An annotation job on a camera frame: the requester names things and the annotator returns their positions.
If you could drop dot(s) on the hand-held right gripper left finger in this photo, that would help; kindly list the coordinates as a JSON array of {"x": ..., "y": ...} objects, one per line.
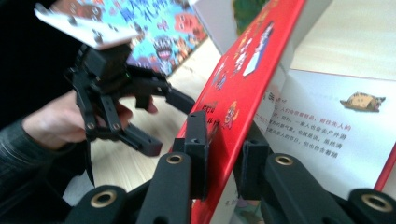
[{"x": 199, "y": 155}]

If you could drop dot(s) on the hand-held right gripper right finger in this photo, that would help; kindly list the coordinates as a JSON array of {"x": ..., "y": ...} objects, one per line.
[{"x": 252, "y": 171}]

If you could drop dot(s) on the red picture book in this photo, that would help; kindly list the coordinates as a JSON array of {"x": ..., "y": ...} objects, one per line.
[{"x": 236, "y": 81}]

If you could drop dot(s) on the light blue animal picture book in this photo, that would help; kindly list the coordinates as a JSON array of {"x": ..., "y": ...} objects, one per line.
[{"x": 162, "y": 28}]

